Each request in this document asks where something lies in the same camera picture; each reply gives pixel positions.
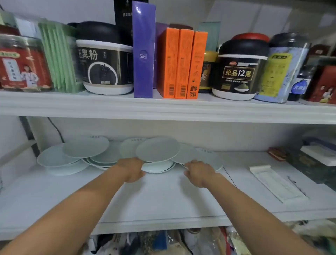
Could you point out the person's left hand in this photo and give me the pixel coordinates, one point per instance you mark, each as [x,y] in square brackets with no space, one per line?
[132,169]

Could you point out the person's right hand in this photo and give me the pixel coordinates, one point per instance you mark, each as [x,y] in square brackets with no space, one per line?
[200,174]

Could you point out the pile of pale green plates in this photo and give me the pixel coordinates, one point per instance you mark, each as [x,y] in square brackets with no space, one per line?
[84,147]

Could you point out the person's right forearm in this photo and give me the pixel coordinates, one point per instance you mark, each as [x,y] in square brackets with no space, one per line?
[249,223]

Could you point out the person's left forearm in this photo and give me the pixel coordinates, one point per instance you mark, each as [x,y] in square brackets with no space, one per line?
[65,218]

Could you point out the white jar brown lid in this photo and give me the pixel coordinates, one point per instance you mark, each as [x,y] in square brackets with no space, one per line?
[191,236]

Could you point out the clear glass jar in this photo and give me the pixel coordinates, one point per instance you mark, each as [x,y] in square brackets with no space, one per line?
[210,243]

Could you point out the bag of dried herbs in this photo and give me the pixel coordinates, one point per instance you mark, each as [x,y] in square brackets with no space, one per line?
[147,243]

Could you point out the white paper notepad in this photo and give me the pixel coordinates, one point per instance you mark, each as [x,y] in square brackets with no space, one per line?
[275,184]

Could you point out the blue packet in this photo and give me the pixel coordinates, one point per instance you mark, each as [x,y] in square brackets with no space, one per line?
[160,240]

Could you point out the small red brown box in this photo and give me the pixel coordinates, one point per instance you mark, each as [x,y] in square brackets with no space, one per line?
[277,153]

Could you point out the white black plastic bag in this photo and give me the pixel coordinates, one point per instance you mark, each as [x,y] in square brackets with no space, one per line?
[110,245]

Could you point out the black pen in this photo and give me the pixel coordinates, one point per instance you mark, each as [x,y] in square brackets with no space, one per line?
[296,186]

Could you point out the black tin yellow lid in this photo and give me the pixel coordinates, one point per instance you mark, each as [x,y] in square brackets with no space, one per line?
[207,73]

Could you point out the tall purple box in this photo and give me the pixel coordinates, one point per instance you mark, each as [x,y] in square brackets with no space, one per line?
[143,65]

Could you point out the black tub bean picture label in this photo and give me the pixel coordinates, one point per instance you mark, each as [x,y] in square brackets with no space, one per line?
[105,65]

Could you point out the black tub green powder label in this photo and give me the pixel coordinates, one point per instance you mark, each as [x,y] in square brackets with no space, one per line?
[239,73]

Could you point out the orange carton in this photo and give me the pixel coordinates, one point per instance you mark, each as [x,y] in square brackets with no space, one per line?
[197,65]
[183,65]
[168,65]

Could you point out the clear box white lid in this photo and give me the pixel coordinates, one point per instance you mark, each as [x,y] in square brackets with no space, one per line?
[309,168]

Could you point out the clear plastic sachet box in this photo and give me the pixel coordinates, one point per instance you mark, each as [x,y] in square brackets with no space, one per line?
[77,71]

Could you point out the flat white box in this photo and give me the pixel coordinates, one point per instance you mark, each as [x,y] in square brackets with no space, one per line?
[320,155]

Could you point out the blue clear bag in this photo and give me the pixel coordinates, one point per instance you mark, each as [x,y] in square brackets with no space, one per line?
[323,139]

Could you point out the dark bottle blue label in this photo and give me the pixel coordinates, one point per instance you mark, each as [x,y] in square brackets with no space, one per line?
[298,88]

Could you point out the pale blue canister yellow label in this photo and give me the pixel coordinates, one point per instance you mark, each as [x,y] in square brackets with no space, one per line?
[281,71]

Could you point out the dark purple box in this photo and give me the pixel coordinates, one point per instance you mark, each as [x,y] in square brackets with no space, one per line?
[158,39]

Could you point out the row of green sachets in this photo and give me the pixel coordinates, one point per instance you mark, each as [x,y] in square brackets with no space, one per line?
[57,57]

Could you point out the pale teal box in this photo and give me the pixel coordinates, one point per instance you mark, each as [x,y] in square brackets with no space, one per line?
[211,36]

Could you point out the red lidded jar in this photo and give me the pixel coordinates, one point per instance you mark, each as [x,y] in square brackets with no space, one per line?
[250,36]

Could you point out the tall black box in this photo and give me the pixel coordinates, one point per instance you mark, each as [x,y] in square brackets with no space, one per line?
[124,21]

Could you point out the clear jar red label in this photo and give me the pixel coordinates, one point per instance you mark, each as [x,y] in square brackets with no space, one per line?
[23,68]

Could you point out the red box with figure print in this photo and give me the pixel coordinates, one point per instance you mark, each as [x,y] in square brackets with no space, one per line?
[324,86]

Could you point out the dark maroon box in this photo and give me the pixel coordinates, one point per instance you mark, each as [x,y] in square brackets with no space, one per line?
[320,50]

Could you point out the clear plastic packet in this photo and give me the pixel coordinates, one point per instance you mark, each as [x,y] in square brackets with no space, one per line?
[29,27]

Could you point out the grey metal rack post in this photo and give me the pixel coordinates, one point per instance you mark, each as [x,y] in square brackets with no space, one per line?
[27,131]

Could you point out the white metal rail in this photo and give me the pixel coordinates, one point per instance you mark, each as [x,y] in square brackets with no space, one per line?
[18,152]

